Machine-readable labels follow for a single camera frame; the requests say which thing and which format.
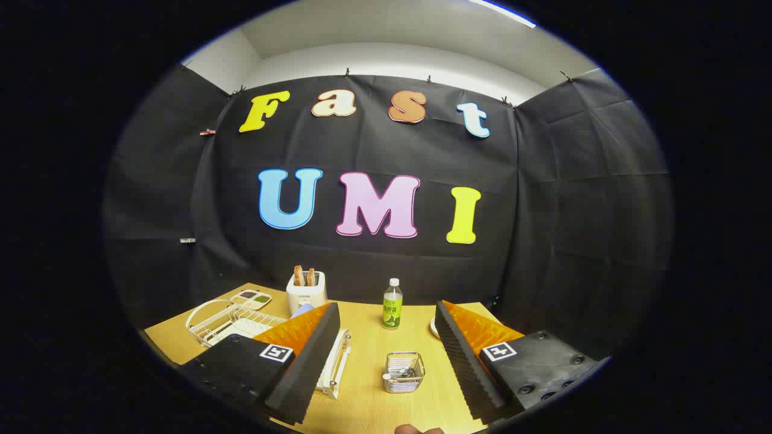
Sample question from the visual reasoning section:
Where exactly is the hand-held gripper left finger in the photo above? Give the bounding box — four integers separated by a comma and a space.
179, 303, 341, 426

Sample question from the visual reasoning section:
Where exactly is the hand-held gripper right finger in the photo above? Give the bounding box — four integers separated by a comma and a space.
434, 300, 611, 424

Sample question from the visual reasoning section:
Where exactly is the silver wire basket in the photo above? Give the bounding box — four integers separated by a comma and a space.
382, 351, 426, 394

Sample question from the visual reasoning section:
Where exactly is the white-tipped metal spoon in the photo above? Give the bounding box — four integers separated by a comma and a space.
382, 366, 420, 384

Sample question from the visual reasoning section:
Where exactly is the white wire dish rack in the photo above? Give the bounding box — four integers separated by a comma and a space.
185, 299, 352, 400

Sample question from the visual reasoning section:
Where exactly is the white toaster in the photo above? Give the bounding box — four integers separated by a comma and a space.
286, 271, 327, 315

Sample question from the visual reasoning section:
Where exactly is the white compartment seasoning tray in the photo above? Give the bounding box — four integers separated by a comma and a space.
230, 289, 273, 310

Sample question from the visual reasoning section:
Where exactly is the green label drink bottle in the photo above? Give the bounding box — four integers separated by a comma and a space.
382, 278, 403, 330

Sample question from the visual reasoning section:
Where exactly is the black backdrop cloth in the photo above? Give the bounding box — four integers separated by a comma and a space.
103, 63, 673, 362

